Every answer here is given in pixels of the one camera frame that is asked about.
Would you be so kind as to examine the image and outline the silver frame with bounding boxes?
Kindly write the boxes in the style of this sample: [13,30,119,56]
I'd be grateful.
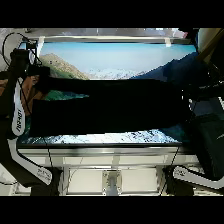
[13,143,224,197]

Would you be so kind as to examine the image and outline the brown clothes hanger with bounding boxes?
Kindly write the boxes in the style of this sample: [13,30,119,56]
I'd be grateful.
[195,31,224,63]

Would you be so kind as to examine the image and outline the black cable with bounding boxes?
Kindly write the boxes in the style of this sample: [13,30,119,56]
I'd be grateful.
[158,143,183,197]
[1,31,43,68]

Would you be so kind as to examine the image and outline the brown garment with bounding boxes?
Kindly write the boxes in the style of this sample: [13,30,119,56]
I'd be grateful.
[0,74,48,114]

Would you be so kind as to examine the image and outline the black garment with white print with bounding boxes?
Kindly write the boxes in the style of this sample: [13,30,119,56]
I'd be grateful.
[190,114,224,184]

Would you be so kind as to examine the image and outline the black pants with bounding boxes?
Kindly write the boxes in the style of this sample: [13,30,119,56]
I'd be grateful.
[29,76,193,138]

